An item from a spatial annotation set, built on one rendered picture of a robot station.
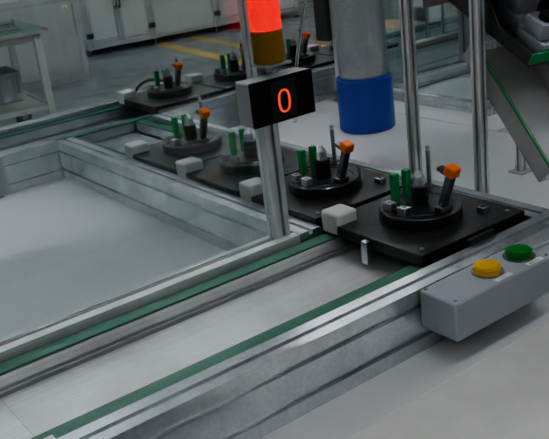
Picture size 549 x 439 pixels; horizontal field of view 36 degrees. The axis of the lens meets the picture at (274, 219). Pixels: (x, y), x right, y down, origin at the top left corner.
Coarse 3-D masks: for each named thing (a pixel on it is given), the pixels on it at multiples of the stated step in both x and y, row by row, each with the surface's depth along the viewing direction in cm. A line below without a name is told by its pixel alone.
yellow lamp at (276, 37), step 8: (256, 32) 130; (264, 32) 129; (272, 32) 129; (280, 32) 130; (256, 40) 130; (264, 40) 129; (272, 40) 130; (280, 40) 130; (256, 48) 130; (264, 48) 130; (272, 48) 130; (280, 48) 131; (256, 56) 131; (264, 56) 130; (272, 56) 130; (280, 56) 131; (264, 64) 131
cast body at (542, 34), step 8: (528, 16) 142; (536, 16) 142; (544, 16) 140; (520, 24) 147; (528, 24) 143; (536, 24) 141; (544, 24) 140; (520, 32) 145; (528, 32) 143; (536, 32) 141; (544, 32) 140; (520, 40) 145; (528, 40) 144; (536, 40) 142; (544, 40) 142; (528, 48) 144; (536, 48) 142; (544, 48) 141
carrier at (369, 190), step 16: (304, 160) 164; (320, 160) 161; (288, 176) 172; (304, 176) 165; (320, 176) 162; (336, 176) 162; (352, 176) 162; (368, 176) 167; (384, 176) 165; (288, 192) 163; (304, 192) 158; (320, 192) 157; (336, 192) 157; (352, 192) 159; (368, 192) 158; (384, 192) 157; (288, 208) 155; (304, 208) 154; (320, 208) 153; (320, 224) 149
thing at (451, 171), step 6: (438, 168) 136; (444, 168) 135; (450, 168) 134; (456, 168) 134; (444, 174) 135; (450, 174) 134; (456, 174) 134; (444, 180) 136; (450, 180) 135; (444, 186) 136; (450, 186) 136; (444, 192) 137; (450, 192) 137; (444, 198) 137; (450, 198) 138; (438, 204) 139; (444, 204) 138
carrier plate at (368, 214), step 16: (400, 192) 156; (368, 208) 150; (464, 208) 145; (496, 208) 143; (512, 208) 142; (352, 224) 144; (368, 224) 143; (464, 224) 138; (480, 224) 138; (496, 224) 138; (512, 224) 140; (352, 240) 142; (384, 240) 136; (400, 240) 135; (416, 240) 134; (432, 240) 134; (448, 240) 133; (464, 240) 134; (400, 256) 133; (416, 256) 130; (432, 256) 130
